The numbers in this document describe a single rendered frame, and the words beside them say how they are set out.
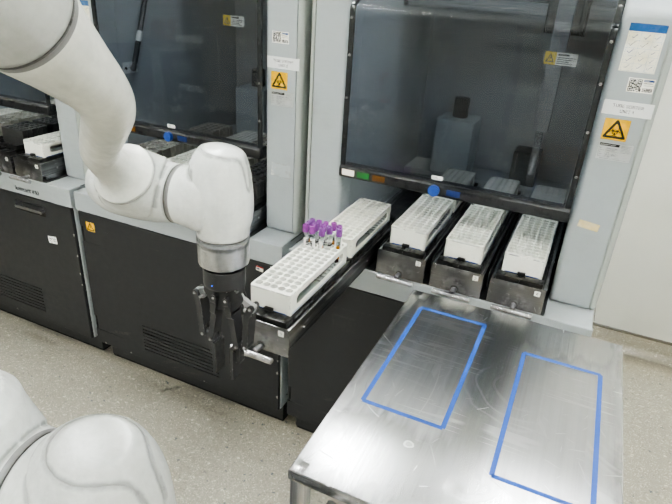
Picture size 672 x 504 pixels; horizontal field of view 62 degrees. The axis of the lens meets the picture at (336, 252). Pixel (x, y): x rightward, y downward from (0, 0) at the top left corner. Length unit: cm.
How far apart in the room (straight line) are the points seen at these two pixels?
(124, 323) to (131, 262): 29
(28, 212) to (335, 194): 126
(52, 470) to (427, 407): 57
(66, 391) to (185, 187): 158
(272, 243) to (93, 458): 109
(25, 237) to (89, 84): 191
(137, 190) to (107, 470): 44
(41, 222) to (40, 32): 186
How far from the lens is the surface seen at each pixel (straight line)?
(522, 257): 147
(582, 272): 153
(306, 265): 129
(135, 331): 226
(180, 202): 94
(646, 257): 272
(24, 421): 83
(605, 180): 145
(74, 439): 74
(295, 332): 120
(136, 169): 94
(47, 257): 244
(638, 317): 284
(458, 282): 149
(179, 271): 196
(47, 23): 54
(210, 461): 202
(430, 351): 112
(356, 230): 148
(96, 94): 62
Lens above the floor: 147
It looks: 26 degrees down
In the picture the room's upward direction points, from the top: 4 degrees clockwise
